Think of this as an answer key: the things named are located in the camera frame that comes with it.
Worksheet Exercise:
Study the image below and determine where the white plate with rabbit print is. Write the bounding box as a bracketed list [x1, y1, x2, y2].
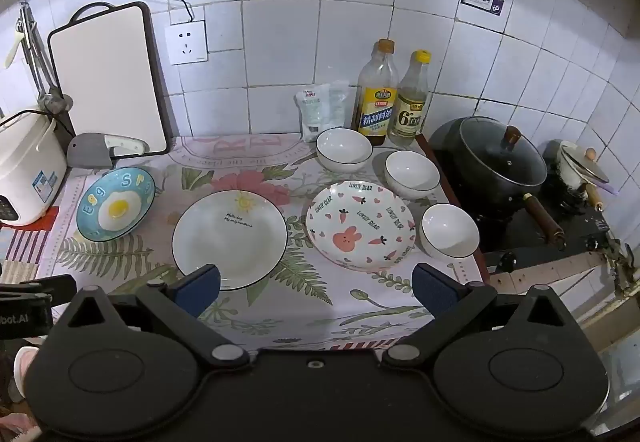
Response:
[306, 182, 417, 273]

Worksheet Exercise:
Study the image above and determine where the blue fried egg plate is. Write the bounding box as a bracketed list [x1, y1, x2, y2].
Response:
[76, 167, 156, 241]

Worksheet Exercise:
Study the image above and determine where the white cutting board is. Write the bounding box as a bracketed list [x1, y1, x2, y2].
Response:
[47, 2, 171, 157]

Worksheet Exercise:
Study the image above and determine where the red striped cloth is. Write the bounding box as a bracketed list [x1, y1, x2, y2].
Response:
[0, 207, 61, 283]

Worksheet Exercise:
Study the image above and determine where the metal pipe fitting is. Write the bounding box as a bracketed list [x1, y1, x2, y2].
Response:
[597, 232, 640, 295]

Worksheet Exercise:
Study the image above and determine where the clear plastic bag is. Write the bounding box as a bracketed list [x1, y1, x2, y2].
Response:
[327, 80, 351, 130]

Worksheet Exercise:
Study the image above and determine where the white handled peeler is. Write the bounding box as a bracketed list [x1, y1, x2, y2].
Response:
[4, 29, 25, 70]

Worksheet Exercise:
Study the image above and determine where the white pot lid wooden knob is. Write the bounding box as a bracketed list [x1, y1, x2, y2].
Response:
[559, 140, 611, 185]

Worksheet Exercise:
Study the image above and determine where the pink white object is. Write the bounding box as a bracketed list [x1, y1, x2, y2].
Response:
[12, 346, 40, 400]

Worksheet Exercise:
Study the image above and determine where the black gas stove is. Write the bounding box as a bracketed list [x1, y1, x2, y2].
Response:
[432, 137, 621, 270]

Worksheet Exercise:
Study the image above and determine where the wall sticker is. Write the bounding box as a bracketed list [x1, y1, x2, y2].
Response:
[461, 0, 505, 17]

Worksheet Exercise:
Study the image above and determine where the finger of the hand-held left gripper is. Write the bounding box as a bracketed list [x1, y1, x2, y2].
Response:
[0, 274, 77, 295]

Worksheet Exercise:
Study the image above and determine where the white rice cooker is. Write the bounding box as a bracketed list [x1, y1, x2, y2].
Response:
[0, 110, 68, 227]

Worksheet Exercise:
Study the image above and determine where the cooking wine bottle yellow label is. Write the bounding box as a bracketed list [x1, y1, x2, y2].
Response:
[356, 39, 399, 147]

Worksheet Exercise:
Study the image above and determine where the white powder bag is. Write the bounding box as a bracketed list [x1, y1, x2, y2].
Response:
[295, 86, 335, 143]

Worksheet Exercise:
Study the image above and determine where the white plate with sun print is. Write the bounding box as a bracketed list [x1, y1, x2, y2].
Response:
[171, 190, 289, 291]

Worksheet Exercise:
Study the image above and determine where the black wok with wooden handle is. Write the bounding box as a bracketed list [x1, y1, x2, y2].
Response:
[428, 117, 568, 250]

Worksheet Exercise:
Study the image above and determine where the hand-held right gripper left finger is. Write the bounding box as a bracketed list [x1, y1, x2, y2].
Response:
[50, 264, 251, 370]

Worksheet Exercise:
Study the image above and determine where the floral tablecloth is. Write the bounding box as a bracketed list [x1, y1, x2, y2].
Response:
[47, 134, 488, 353]

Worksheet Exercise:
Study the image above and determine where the clear vinegar bottle yellow cap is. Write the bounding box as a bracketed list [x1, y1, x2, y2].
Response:
[387, 50, 432, 147]

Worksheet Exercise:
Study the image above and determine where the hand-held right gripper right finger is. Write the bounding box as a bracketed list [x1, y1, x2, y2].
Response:
[382, 263, 591, 370]

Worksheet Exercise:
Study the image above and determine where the white wall socket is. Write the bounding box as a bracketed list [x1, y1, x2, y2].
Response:
[165, 20, 207, 66]

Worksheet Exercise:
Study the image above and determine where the glass wok lid wooden knob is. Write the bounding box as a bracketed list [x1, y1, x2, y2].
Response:
[457, 118, 548, 189]

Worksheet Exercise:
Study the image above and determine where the white bowl with dark rim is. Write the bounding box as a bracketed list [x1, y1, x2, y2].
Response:
[421, 203, 481, 259]
[384, 150, 441, 201]
[315, 128, 374, 173]

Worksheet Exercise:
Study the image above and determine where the white milk pot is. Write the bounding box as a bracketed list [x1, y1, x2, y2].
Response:
[556, 147, 608, 213]

